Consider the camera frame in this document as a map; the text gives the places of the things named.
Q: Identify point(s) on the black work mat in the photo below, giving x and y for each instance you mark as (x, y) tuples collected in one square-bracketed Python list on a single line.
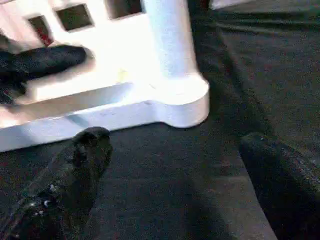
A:
[(225, 165)]

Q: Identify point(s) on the white plastic table leg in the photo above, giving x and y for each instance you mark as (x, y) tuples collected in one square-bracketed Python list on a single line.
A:
[(170, 40)]

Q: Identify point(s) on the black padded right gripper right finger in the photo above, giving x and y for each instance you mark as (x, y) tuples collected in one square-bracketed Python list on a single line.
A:
[(290, 195)]

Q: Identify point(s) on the white cabinet with glass doors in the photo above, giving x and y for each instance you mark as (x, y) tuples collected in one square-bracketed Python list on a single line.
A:
[(110, 35)]

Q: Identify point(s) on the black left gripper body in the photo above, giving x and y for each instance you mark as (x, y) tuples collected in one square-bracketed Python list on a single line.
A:
[(10, 92)]

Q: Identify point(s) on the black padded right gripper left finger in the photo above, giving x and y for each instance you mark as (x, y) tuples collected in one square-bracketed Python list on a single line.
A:
[(60, 190)]

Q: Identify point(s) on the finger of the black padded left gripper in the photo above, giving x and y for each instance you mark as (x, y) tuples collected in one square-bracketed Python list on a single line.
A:
[(45, 61)]

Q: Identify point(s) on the white plastic table top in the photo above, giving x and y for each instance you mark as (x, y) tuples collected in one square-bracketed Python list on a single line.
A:
[(125, 107)]

